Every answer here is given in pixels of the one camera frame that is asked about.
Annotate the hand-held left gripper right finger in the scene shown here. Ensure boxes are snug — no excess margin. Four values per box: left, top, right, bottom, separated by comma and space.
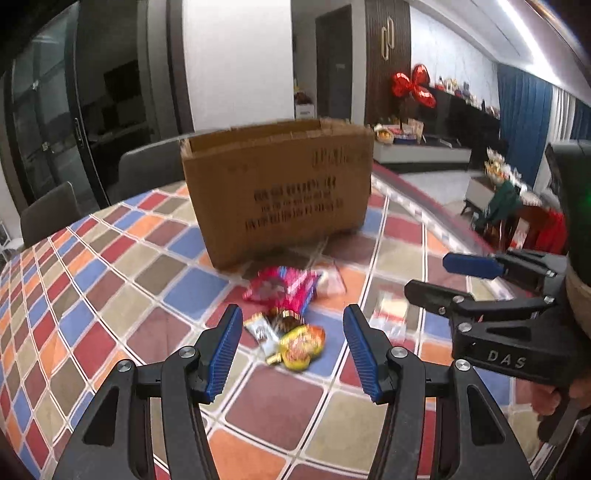
342, 305, 535, 480

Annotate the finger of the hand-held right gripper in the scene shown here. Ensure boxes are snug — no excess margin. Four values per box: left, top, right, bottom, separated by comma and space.
442, 250, 568, 297
403, 279, 561, 325

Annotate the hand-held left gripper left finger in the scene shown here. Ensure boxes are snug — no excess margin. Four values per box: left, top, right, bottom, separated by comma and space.
52, 305, 245, 480

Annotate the small white candy wrapper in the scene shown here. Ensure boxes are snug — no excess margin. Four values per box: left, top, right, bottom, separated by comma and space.
243, 314, 280, 357

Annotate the white clear snack packet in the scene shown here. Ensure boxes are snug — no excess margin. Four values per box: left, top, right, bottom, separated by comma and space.
373, 294, 410, 343

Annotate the yellow orange snack packet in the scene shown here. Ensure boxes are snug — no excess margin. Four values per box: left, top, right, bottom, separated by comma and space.
267, 324, 327, 373

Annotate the dark brown candy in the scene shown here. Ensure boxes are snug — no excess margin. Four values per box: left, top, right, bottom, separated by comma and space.
271, 309, 304, 331

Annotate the dark red snack packet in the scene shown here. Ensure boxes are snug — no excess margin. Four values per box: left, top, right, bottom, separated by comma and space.
242, 268, 283, 304

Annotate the clear plastic snack packet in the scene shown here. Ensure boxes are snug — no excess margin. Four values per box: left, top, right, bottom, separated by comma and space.
314, 269, 347, 297

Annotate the pink striped snack packet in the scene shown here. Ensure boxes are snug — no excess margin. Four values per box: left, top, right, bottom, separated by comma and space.
276, 268, 322, 315

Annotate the brown cardboard box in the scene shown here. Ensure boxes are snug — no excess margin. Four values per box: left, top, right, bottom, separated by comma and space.
180, 117, 375, 271

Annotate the person's right hand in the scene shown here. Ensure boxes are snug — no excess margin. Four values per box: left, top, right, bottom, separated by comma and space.
529, 373, 591, 419

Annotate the green garment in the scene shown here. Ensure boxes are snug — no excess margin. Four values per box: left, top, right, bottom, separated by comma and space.
475, 179, 523, 241

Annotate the wooden chair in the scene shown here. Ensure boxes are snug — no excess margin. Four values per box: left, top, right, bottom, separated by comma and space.
470, 203, 570, 256

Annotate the red garment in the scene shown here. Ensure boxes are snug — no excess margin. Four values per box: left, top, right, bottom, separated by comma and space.
537, 209, 570, 256

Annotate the gold white flower ornament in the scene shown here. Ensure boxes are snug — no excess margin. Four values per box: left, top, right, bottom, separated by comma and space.
484, 147, 523, 186

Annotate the checkered tablecloth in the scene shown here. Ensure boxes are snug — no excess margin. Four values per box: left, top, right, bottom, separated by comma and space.
0, 161, 578, 480

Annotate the white low cabinet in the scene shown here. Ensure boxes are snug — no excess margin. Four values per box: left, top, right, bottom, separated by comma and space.
371, 133, 472, 175

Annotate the black sideboard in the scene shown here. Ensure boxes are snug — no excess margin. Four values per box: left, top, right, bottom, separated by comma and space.
428, 84, 509, 154

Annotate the blue curtain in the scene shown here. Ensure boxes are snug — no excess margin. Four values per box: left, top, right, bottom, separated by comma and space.
496, 64, 591, 160

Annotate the red bow balloon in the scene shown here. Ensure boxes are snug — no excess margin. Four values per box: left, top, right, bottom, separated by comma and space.
392, 64, 435, 110

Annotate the grey dining chair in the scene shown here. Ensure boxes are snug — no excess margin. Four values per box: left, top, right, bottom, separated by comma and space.
20, 181, 87, 248
117, 133, 193, 205

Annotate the dark wooden cabinet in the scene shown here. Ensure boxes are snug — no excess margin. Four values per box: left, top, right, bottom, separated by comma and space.
364, 0, 412, 126

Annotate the sliding glass door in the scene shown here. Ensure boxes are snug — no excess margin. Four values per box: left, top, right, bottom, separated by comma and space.
0, 0, 186, 214

